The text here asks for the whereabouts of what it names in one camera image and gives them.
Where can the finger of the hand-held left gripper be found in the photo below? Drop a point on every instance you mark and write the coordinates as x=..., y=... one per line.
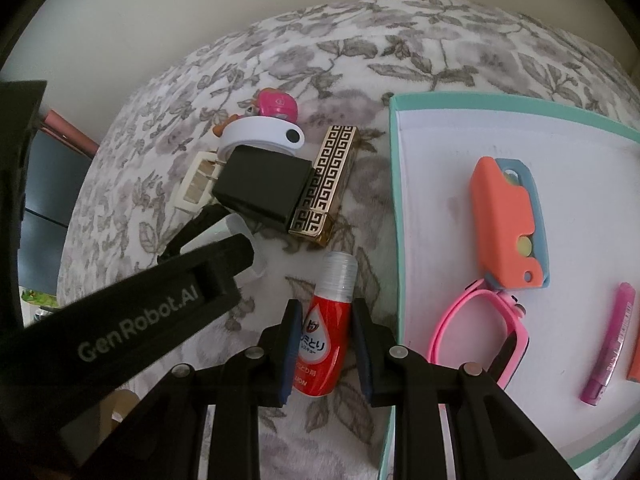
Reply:
x=200, y=231

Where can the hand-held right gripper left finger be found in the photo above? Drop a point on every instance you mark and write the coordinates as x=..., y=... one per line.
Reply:
x=290, y=345

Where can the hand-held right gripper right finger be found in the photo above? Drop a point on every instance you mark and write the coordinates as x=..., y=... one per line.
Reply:
x=362, y=350

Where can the white cube charger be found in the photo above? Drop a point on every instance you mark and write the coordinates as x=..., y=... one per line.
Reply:
x=239, y=224

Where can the red bottle with clear cap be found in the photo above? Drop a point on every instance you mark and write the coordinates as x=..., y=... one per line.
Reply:
x=325, y=320

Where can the white round device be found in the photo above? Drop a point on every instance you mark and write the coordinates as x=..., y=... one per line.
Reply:
x=260, y=135

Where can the pink wrist watch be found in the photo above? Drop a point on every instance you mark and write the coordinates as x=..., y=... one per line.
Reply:
x=517, y=332

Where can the orange and blue gadget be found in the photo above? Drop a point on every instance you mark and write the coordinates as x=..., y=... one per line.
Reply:
x=505, y=220

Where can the purple lip balm tube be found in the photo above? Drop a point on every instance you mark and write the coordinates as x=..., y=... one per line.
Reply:
x=610, y=345

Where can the teal tray with white inside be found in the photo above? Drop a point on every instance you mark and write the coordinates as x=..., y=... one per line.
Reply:
x=575, y=185

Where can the tan cardboard piece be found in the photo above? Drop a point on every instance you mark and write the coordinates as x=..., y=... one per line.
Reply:
x=122, y=405

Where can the black charger block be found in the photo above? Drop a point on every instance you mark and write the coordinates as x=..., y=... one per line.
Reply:
x=262, y=185

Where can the green object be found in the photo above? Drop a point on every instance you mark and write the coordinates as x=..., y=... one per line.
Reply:
x=35, y=300

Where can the pink toy dog figure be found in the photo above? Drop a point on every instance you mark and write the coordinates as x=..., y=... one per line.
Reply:
x=275, y=102

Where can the dark teal cabinet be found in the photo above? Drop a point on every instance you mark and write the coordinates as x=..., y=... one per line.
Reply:
x=55, y=190

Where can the pink board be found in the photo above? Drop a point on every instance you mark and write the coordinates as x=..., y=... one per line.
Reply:
x=70, y=132

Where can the floral grey white blanket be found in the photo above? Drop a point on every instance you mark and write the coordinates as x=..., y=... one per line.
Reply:
x=350, y=60

